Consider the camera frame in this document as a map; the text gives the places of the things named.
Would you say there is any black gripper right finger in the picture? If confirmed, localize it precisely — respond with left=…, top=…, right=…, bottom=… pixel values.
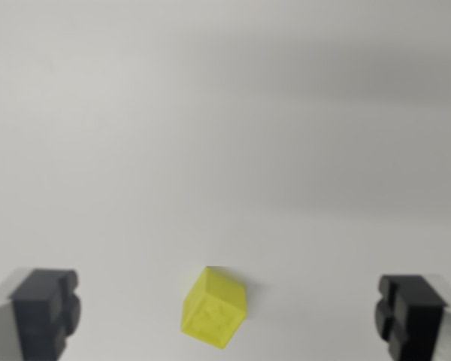
left=373, top=274, right=451, bottom=361

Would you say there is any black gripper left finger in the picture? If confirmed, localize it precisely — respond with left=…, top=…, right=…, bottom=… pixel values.
left=0, top=267, right=83, bottom=361

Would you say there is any yellow cube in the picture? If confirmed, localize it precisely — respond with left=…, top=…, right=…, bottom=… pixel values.
left=180, top=265, right=248, bottom=352

